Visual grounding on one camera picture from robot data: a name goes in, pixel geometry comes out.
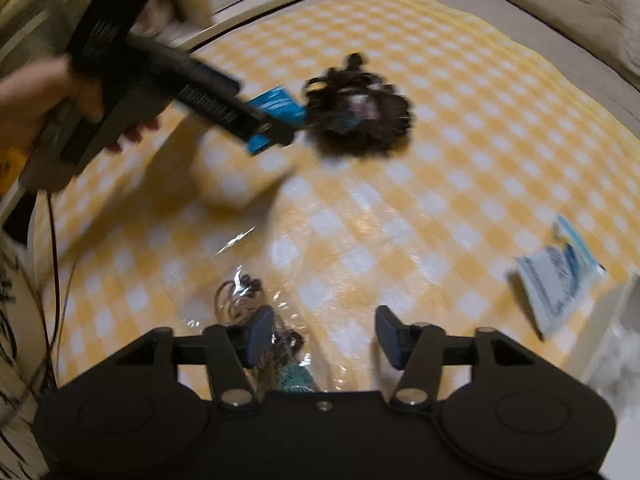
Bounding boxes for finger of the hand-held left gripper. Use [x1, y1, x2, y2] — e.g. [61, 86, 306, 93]
[160, 45, 307, 147]

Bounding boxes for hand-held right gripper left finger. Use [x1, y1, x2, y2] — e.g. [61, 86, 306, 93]
[112, 305, 276, 413]

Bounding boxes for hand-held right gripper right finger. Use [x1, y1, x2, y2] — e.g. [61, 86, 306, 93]
[375, 305, 541, 411]

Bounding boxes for clear bag of dark hair ties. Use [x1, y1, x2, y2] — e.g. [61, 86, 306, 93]
[180, 227, 341, 393]

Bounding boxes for dark brown yarn scrunchie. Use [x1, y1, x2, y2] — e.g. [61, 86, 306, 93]
[300, 52, 418, 161]

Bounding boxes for white shallow box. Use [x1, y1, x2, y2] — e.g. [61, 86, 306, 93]
[590, 272, 640, 411]

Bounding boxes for white pompom hair tie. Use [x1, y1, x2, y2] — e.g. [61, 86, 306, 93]
[607, 320, 640, 396]

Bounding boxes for person's left hand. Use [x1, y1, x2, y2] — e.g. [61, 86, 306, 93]
[0, 57, 162, 155]

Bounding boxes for yellow checkered mat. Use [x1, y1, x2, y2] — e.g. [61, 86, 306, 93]
[30, 0, 640, 396]

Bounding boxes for white and blue packet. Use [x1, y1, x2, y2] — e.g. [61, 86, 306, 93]
[507, 214, 607, 338]

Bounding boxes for patterned cloth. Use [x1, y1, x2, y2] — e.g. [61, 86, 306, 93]
[0, 230, 56, 480]

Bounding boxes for folded beige mattress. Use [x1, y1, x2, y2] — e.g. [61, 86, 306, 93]
[440, 0, 640, 78]

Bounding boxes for dark gripper cable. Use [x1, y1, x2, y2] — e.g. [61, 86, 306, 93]
[30, 187, 76, 391]

